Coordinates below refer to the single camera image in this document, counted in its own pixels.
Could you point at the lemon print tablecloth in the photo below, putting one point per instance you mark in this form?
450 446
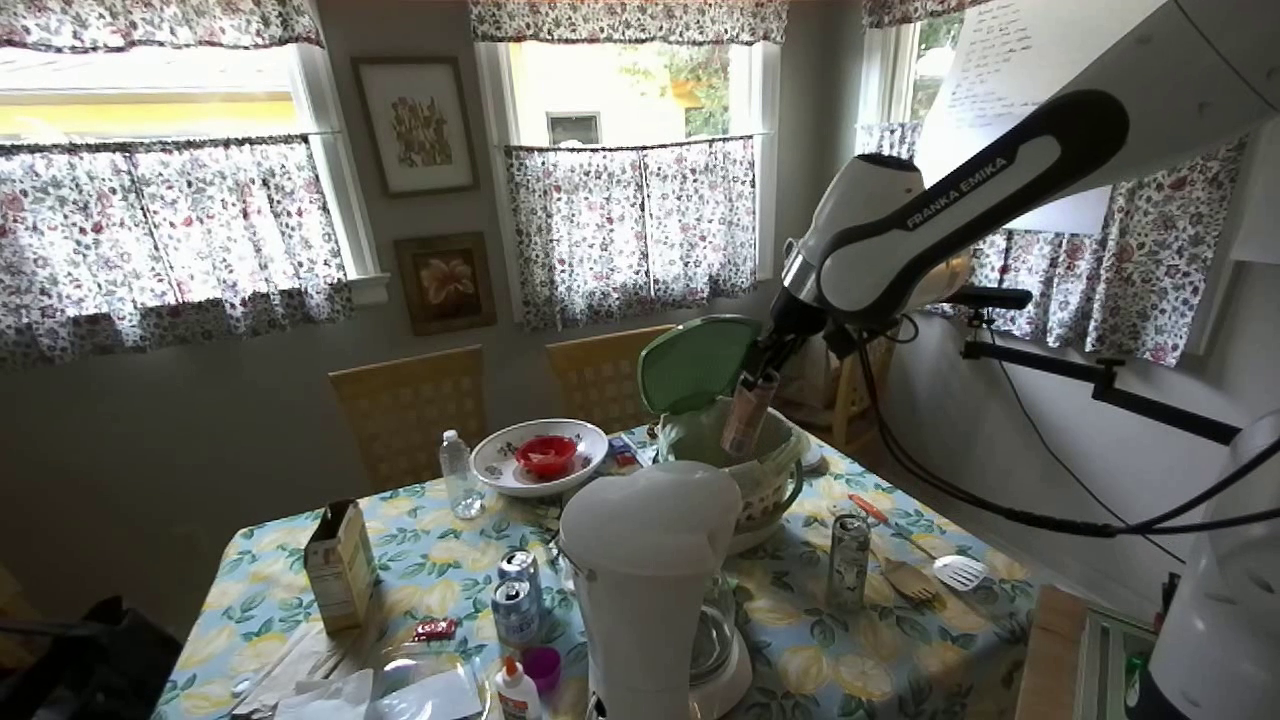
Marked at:
427 563

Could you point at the small red wrapper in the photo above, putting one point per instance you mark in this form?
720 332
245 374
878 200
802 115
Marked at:
434 628

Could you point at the framed botanical print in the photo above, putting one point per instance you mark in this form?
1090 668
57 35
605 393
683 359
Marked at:
416 127

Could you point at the small white plastic object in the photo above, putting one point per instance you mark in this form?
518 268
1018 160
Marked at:
962 574

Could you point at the clear plastic water bottle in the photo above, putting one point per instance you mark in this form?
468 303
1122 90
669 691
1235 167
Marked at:
460 475

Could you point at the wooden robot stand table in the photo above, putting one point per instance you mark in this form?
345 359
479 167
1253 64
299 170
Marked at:
1053 654

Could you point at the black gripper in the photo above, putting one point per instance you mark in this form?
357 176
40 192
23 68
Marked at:
790 332

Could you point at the floral window curtain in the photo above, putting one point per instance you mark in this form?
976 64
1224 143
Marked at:
624 224
1162 264
162 240

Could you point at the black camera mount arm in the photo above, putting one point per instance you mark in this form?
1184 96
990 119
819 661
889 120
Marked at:
1107 384

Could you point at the white round plate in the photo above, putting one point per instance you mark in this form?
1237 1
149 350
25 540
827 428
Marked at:
500 461

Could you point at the silver drink can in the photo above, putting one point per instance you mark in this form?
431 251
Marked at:
851 563

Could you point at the wooden lattice chair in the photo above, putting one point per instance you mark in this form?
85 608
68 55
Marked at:
854 400

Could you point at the clear plastic bag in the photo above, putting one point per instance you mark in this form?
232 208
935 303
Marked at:
385 695

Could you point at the yellow wooden chair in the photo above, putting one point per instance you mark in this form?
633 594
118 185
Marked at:
406 414
605 374

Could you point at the small white squeeze bottle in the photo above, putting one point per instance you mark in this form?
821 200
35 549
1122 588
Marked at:
518 695

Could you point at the small purple cup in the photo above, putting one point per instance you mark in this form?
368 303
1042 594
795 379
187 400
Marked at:
541 668

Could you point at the small dark framed picture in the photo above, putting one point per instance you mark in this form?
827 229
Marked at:
446 282

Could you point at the orange soda can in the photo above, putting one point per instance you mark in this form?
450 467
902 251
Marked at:
745 422

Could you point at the floral window valance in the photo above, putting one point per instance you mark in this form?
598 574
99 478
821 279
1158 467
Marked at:
162 20
624 19

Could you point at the blue and white can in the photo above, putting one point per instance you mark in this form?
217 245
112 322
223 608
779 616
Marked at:
518 607

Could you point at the wooden fork spatula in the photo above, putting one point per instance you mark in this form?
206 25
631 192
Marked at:
911 580

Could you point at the white coffee maker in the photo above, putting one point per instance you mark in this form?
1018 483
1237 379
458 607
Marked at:
646 574

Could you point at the black bag on floor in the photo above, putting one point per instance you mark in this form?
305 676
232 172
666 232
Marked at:
80 666

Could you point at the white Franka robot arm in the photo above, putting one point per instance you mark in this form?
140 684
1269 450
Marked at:
975 200

